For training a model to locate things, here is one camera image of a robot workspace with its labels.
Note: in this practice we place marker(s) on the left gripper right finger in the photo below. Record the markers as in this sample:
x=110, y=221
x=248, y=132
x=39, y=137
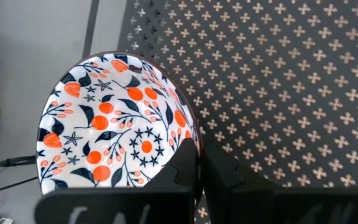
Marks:
x=291, y=208

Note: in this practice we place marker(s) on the black perforated metal rack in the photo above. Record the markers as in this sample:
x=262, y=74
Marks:
x=275, y=77

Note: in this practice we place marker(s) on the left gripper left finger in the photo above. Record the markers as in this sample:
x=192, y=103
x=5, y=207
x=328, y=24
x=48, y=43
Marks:
x=120, y=208

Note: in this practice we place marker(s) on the dark-rimmed floral bowl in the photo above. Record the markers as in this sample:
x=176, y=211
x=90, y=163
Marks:
x=104, y=124

